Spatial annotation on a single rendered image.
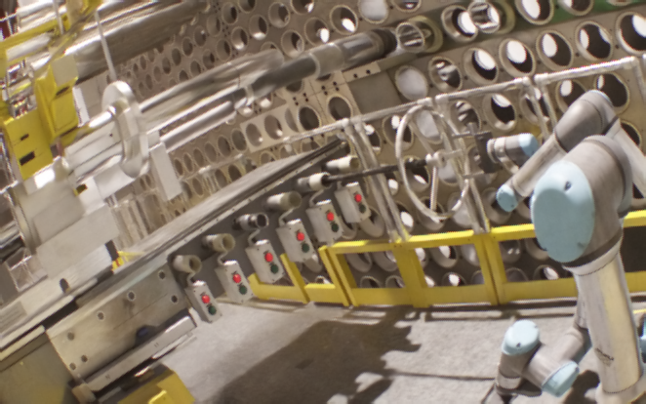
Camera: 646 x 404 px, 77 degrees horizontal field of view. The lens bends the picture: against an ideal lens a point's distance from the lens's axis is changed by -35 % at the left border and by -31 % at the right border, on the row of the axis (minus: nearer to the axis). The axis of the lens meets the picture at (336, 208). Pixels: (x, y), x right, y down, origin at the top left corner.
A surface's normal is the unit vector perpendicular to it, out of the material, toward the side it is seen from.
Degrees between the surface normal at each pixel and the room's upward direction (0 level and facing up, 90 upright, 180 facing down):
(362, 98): 90
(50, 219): 68
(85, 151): 90
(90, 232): 90
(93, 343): 90
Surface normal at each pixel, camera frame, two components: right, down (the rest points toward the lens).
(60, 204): 0.45, -0.42
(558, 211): -0.85, 0.33
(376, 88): 0.64, -0.09
